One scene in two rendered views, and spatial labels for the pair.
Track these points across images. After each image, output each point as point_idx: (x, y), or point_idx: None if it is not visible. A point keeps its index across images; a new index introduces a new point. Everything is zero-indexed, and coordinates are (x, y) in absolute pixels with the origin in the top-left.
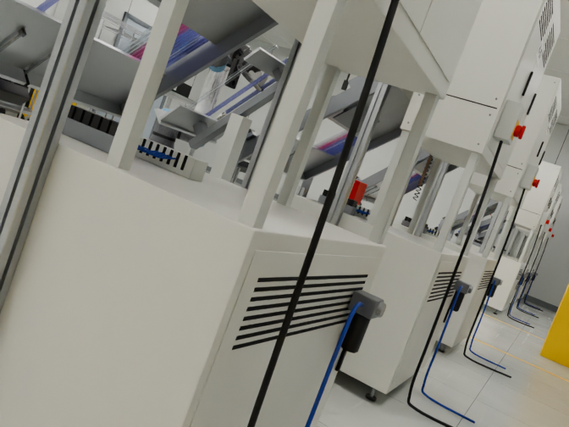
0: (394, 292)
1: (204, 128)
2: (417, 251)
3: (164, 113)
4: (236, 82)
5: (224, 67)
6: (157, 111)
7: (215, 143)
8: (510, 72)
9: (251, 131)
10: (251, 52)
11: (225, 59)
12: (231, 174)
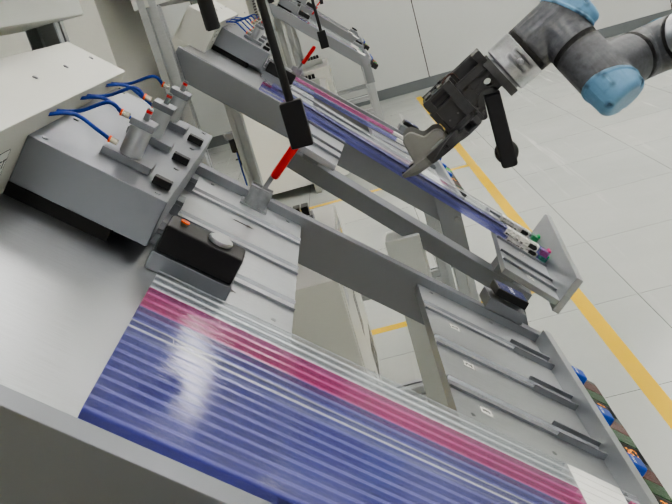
0: None
1: (495, 259)
2: None
3: (544, 224)
4: (497, 151)
5: (592, 99)
6: (540, 220)
7: (556, 312)
8: None
9: (484, 287)
10: (454, 72)
11: (569, 81)
12: (414, 352)
